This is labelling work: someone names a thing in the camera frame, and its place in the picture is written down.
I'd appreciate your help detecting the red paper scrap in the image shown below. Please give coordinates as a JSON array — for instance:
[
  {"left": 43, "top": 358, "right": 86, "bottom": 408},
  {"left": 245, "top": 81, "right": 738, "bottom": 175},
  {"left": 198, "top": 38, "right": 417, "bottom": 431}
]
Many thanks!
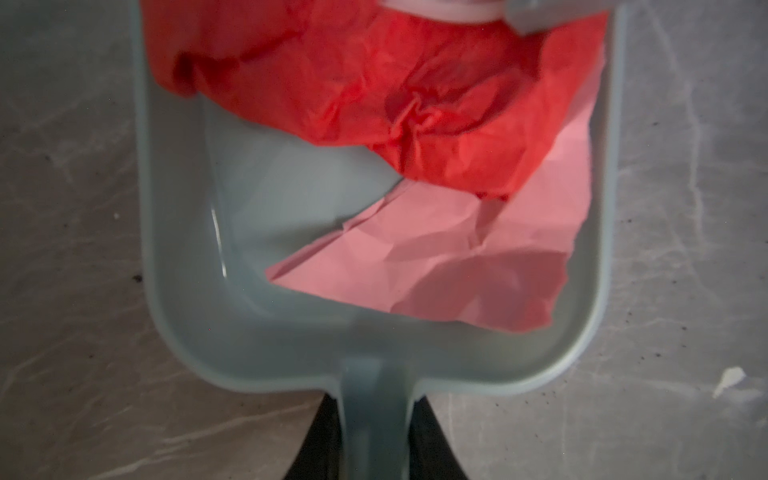
[{"left": 140, "top": 1, "right": 608, "bottom": 198}]

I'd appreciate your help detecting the teal hand brush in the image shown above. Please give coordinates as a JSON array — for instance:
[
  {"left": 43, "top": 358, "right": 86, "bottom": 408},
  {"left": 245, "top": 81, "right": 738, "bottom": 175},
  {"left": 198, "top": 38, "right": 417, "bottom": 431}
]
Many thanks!
[{"left": 379, "top": 0, "right": 621, "bottom": 35}]

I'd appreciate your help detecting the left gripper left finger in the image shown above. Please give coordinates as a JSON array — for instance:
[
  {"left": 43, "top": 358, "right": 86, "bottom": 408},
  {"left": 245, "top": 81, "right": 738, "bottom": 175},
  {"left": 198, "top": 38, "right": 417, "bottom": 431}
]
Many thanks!
[{"left": 283, "top": 394, "right": 342, "bottom": 480}]

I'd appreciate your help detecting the pink paper scrap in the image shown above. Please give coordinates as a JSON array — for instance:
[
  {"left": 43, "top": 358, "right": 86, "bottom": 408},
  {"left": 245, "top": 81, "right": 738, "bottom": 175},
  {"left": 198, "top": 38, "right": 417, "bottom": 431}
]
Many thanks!
[{"left": 265, "top": 58, "right": 605, "bottom": 332}]

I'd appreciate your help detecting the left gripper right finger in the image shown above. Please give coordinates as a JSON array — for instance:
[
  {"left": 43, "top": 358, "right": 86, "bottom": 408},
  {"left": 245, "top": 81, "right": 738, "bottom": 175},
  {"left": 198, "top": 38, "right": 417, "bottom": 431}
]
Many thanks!
[{"left": 409, "top": 397, "right": 468, "bottom": 480}]

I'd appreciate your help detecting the teal plastic dustpan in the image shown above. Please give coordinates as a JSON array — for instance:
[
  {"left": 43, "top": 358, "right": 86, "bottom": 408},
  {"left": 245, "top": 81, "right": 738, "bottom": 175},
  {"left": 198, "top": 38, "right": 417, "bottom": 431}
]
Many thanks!
[{"left": 130, "top": 2, "right": 627, "bottom": 479}]

